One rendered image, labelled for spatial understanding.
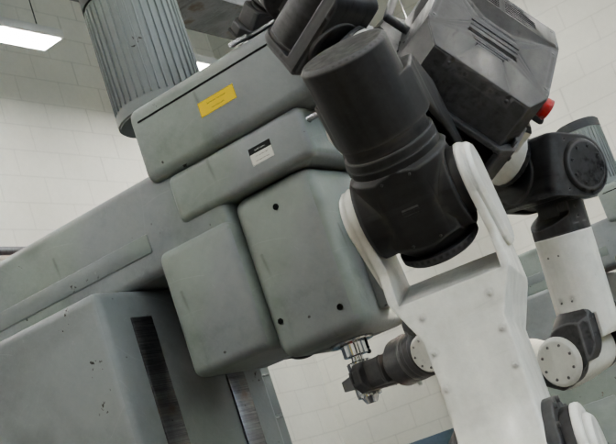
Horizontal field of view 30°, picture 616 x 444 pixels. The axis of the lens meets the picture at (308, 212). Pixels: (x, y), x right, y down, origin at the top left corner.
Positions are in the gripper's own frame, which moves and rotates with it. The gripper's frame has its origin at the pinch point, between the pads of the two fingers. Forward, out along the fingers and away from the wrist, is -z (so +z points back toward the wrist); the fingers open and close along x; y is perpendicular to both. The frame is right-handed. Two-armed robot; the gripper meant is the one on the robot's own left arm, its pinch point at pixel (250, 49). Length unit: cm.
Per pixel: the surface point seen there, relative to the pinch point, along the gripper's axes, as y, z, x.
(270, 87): -18.8, 3.1, -10.1
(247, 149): -20.9, -9.0, -11.7
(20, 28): 411, -233, 210
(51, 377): -19, -64, -37
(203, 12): 273, -141, 225
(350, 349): -55, -31, -2
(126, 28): 21.5, -8.4, -14.3
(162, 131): -3.1, -17.0, -17.3
